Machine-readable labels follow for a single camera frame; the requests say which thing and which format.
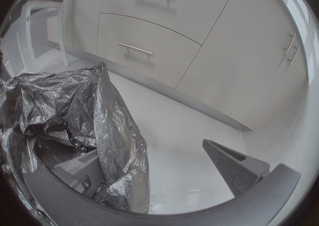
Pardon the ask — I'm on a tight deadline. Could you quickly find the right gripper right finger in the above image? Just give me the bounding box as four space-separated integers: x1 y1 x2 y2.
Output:
202 139 271 200

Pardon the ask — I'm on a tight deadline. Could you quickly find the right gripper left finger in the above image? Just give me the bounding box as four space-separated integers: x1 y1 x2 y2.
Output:
53 149 103 198

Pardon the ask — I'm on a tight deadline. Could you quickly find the black plastic bag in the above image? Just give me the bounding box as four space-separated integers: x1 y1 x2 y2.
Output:
0 61 150 226

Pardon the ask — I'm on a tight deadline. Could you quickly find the white chair with grey seat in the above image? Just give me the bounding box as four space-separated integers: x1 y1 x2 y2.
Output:
0 0 69 71

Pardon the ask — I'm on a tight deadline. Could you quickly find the beige wardrobe with drawers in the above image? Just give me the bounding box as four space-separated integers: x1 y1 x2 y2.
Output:
47 0 309 131

